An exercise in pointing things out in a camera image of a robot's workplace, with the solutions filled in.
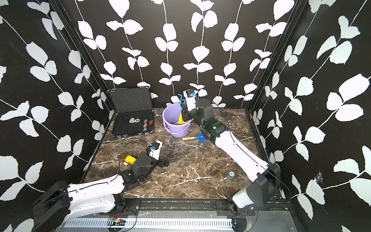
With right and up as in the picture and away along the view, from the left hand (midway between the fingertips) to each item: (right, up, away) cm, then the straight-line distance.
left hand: (166, 146), depth 79 cm
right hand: (+9, +24, -8) cm, 27 cm away
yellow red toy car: (-23, -9, +6) cm, 25 cm away
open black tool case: (-30, +19, +32) cm, 48 cm away
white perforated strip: (-6, -37, -9) cm, 38 cm away
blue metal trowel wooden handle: (+21, +2, +22) cm, 30 cm away
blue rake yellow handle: (+9, +14, -1) cm, 17 cm away
